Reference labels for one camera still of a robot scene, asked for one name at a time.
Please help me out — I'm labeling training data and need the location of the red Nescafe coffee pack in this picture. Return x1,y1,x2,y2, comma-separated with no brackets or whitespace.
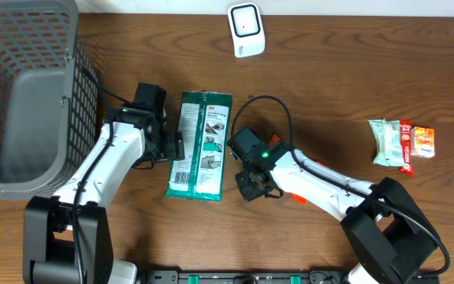
269,134,307,204

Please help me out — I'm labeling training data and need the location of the left black cable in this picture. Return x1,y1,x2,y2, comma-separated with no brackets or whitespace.
69,65,133,284

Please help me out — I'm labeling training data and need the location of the black cable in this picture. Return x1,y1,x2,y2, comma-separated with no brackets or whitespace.
229,94,452,277
69,65,133,284

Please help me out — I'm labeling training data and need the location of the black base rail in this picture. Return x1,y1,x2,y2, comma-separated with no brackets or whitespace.
136,268,441,284

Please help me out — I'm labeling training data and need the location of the white barcode scanner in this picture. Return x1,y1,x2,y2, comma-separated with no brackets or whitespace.
227,2,266,58

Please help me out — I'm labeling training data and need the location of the red Nescafe stick sachet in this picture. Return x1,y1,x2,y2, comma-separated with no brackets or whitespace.
400,120,414,176

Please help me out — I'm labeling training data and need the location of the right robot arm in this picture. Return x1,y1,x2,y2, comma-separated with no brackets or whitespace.
228,139,450,283

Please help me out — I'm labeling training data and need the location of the grey plastic mesh basket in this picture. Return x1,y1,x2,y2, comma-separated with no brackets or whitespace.
0,0,98,200

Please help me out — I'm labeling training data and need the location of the mint green wet wipes pack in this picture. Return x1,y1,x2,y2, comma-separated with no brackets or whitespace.
368,119,404,167

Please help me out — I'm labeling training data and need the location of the right black cable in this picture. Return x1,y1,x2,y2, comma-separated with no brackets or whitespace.
229,94,452,277

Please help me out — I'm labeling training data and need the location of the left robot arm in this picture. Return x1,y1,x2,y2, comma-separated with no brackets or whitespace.
22,106,184,283

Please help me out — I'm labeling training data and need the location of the green white 3M package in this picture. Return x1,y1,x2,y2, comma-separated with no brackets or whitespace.
166,92,233,202

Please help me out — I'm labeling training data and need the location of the orange tissue packet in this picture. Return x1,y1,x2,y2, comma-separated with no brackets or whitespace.
411,126,435,159

